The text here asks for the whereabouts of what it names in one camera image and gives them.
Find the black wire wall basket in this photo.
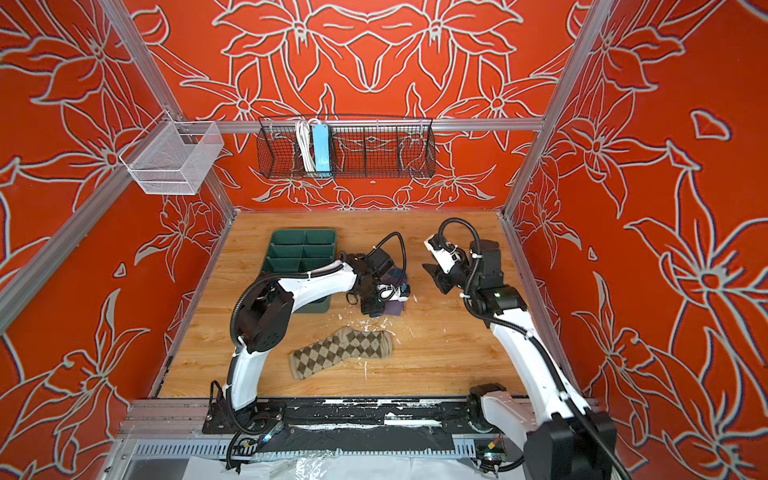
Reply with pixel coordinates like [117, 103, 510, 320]
[256, 115, 437, 180]

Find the blue white box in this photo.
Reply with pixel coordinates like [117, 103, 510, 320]
[312, 123, 331, 177]

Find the clear plastic wall bin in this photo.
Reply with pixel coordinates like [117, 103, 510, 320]
[120, 121, 224, 196]

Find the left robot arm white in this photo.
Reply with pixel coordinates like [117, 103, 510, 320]
[224, 248, 411, 413]

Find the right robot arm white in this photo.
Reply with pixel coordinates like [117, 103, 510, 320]
[424, 234, 630, 479]

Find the green compartment tray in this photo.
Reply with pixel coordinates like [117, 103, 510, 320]
[257, 227, 338, 315]

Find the argyle brown green sock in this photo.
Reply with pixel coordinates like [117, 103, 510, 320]
[289, 326, 393, 381]

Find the white cable bundle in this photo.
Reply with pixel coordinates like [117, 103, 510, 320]
[295, 119, 317, 175]

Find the purple sock teal toe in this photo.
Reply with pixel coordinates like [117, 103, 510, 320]
[380, 267, 410, 316]

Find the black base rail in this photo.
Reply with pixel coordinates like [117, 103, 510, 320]
[202, 396, 503, 457]

